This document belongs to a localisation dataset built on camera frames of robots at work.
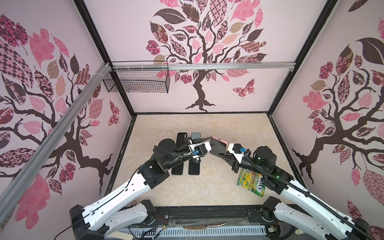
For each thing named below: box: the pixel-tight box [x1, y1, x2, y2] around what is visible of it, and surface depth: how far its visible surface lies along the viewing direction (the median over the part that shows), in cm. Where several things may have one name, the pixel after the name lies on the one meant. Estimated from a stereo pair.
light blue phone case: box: [191, 132, 201, 140], surface depth 109 cm
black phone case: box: [176, 132, 188, 148], surface depth 109 cm
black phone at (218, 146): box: [210, 136, 228, 155], surface depth 58 cm
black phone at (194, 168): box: [188, 158, 200, 175], surface depth 92 cm
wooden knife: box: [182, 222, 227, 230], surface depth 72 cm
